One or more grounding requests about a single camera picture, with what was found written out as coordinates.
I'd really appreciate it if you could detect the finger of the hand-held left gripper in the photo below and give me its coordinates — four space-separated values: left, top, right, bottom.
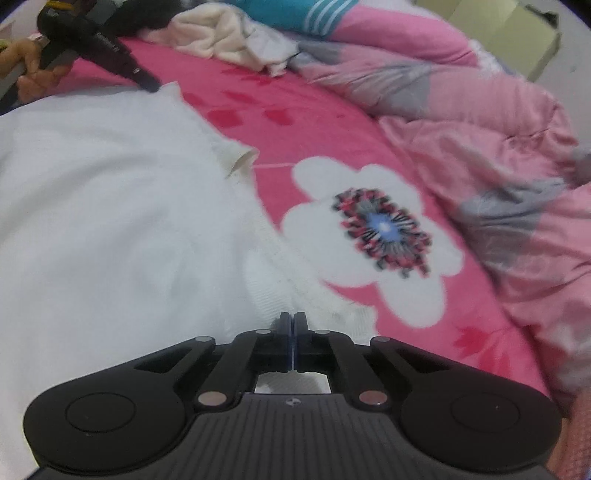
117 48 161 93

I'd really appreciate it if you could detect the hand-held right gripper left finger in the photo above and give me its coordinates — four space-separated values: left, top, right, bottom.
134 312 293 411

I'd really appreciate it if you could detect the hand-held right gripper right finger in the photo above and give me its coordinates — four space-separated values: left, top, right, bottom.
295 312 444 411

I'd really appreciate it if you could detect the white sweatshirt with bear print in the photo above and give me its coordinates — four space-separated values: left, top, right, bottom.
0 80 384 480

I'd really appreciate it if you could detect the person's left hand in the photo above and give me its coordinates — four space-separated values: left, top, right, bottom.
0 39 72 103

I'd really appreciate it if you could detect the dark checked cloth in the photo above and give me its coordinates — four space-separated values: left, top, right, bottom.
111 0 185 38

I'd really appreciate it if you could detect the cream fleece cloth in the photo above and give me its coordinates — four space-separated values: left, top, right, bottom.
171 2 250 63

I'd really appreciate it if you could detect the white crumpled cloth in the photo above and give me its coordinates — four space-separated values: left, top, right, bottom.
240 21 305 77

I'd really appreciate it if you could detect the blue striped garment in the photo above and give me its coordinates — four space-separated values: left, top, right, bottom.
226 0 361 38

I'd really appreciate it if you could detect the pink floral bed sheet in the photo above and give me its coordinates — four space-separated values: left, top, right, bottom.
55 34 555 402

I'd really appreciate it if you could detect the pink grey quilt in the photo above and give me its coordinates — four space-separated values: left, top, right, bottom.
286 0 591 402

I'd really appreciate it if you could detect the pale yellow cabinet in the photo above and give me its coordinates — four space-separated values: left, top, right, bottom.
416 0 561 84

